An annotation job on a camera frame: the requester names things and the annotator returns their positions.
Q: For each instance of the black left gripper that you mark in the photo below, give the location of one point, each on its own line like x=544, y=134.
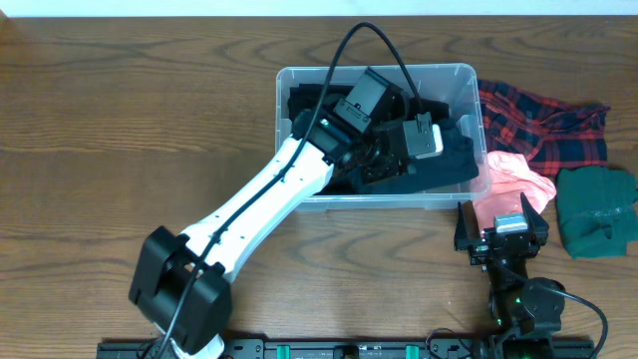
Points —
x=388, y=172

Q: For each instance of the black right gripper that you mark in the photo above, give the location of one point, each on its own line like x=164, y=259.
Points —
x=480, y=248

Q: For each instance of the pink garment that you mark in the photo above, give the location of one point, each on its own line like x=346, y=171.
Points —
x=510, y=176

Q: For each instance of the dark navy garment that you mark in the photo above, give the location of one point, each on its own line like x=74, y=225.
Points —
x=454, y=165

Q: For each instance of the large black garment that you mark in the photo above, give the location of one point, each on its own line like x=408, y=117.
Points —
x=305, y=97

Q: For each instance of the small black garment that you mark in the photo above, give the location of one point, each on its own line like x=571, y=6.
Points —
x=428, y=107

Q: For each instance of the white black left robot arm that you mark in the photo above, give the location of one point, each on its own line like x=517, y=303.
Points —
x=182, y=282

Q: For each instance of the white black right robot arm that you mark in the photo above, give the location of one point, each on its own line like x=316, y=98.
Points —
x=525, y=310

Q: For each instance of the clear plastic storage container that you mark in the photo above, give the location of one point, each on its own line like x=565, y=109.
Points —
x=455, y=84

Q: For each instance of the dark green garment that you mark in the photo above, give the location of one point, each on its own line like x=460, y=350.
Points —
x=596, y=213

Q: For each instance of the red black plaid shirt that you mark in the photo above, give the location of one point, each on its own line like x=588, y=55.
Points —
x=551, y=135

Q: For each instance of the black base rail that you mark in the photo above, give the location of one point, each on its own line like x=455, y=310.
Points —
x=435, y=348

